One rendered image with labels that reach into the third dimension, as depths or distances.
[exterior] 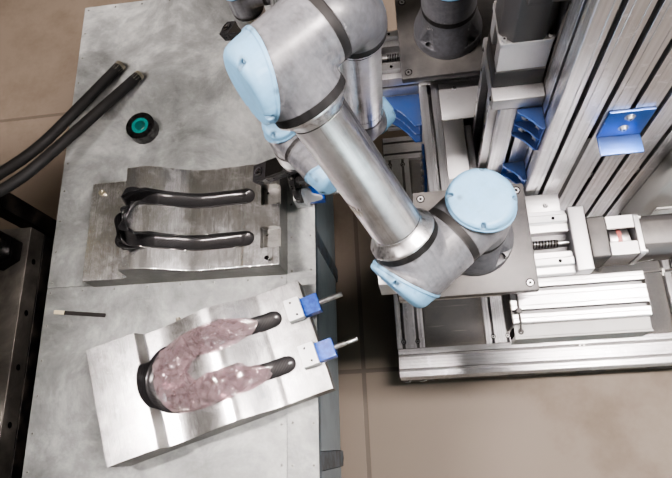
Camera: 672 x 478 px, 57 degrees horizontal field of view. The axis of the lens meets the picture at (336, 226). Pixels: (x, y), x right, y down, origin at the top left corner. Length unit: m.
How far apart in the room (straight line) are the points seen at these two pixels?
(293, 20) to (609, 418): 1.80
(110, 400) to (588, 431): 1.51
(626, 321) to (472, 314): 0.79
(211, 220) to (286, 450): 0.56
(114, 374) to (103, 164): 0.61
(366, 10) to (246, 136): 0.88
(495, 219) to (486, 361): 1.05
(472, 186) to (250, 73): 0.43
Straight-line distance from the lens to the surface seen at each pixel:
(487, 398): 2.23
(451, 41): 1.39
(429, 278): 1.00
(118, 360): 1.48
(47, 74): 3.20
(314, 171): 1.16
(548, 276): 1.32
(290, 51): 0.80
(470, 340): 2.03
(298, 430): 1.44
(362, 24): 0.84
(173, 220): 1.52
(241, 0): 1.44
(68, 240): 1.76
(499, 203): 1.03
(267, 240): 1.47
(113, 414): 1.47
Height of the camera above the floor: 2.21
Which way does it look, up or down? 69 degrees down
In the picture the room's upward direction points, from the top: 23 degrees counter-clockwise
